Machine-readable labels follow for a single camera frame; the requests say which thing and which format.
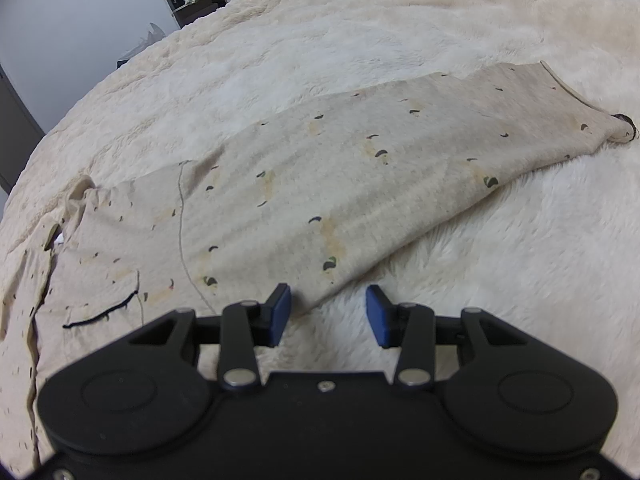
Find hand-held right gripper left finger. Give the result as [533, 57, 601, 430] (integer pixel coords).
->
[129, 283, 293, 391]

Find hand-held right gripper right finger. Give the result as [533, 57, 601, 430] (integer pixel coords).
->
[365, 284, 527, 388]

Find beige printed pajama top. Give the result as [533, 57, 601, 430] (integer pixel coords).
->
[0, 61, 635, 476]

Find cream fluffy blanket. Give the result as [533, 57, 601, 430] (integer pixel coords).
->
[0, 0, 640, 480]

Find black hair tie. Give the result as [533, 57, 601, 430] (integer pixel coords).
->
[614, 113, 638, 142]

